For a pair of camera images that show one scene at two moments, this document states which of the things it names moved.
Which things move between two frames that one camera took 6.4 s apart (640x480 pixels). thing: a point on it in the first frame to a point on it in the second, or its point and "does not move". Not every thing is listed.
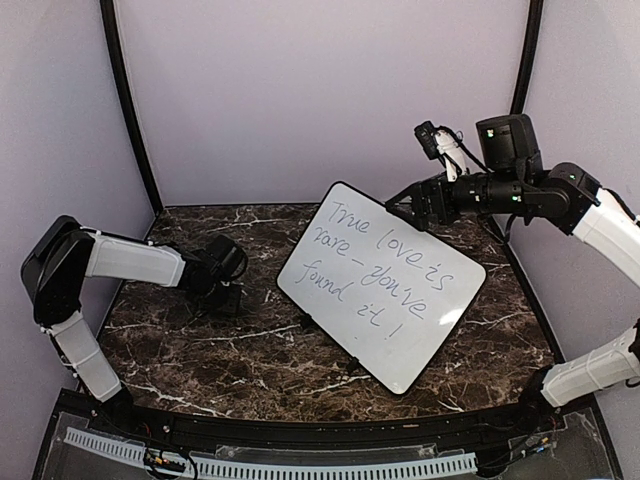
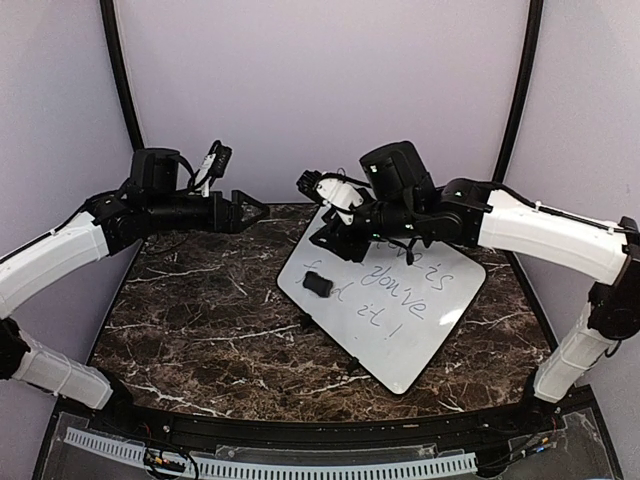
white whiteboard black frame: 384,287 does not move
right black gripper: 434,188 to 339,240
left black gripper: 231,305 to 231,222
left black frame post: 108,15 does not move
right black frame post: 529,54 does not move
